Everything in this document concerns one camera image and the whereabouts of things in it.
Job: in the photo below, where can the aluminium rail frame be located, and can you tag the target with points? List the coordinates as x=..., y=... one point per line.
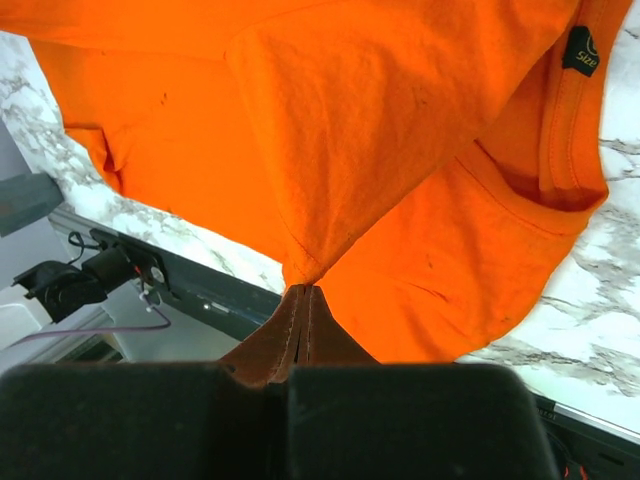
x=141, y=336

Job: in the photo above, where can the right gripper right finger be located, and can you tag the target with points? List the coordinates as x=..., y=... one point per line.
x=321, y=339

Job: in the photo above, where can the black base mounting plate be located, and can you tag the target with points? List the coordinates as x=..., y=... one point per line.
x=583, y=446

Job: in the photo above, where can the orange t shirt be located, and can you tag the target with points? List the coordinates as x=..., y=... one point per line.
x=428, y=163

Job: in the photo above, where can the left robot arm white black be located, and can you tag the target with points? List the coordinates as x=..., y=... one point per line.
x=62, y=288

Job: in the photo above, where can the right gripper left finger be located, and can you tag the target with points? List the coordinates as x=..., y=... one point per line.
x=266, y=355

